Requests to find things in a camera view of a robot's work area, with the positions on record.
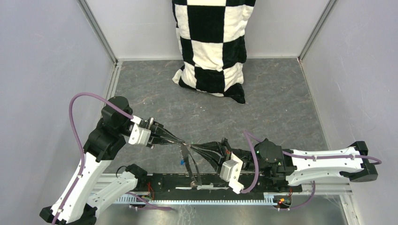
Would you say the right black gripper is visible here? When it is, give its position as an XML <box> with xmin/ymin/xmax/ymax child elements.
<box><xmin>190</xmin><ymin>138</ymin><xmax>264</xmax><ymax>174</ymax></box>

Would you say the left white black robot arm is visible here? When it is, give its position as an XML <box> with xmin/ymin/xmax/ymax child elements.
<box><xmin>40</xmin><ymin>96</ymin><xmax>185</xmax><ymax>225</ymax></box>

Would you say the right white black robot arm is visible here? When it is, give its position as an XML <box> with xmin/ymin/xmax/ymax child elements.
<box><xmin>190</xmin><ymin>138</ymin><xmax>381</xmax><ymax>191</ymax></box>

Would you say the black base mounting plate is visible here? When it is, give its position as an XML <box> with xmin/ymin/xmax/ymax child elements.
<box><xmin>133</xmin><ymin>173</ymin><xmax>302</xmax><ymax>200</ymax></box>

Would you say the black white checkered pillow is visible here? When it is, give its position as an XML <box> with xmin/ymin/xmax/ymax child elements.
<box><xmin>171</xmin><ymin>0</ymin><xmax>256</xmax><ymax>104</ymax></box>

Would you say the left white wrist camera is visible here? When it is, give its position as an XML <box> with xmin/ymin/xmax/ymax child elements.
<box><xmin>128</xmin><ymin>116</ymin><xmax>151</xmax><ymax>146</ymax></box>

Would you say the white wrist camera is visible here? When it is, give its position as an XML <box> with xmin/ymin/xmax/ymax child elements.
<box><xmin>128</xmin><ymin>116</ymin><xmax>151</xmax><ymax>146</ymax></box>
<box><xmin>219</xmin><ymin>155</ymin><xmax>244</xmax><ymax>194</ymax></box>

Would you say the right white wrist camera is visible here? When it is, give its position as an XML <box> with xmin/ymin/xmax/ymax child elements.
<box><xmin>219</xmin><ymin>155</ymin><xmax>244</xmax><ymax>194</ymax></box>

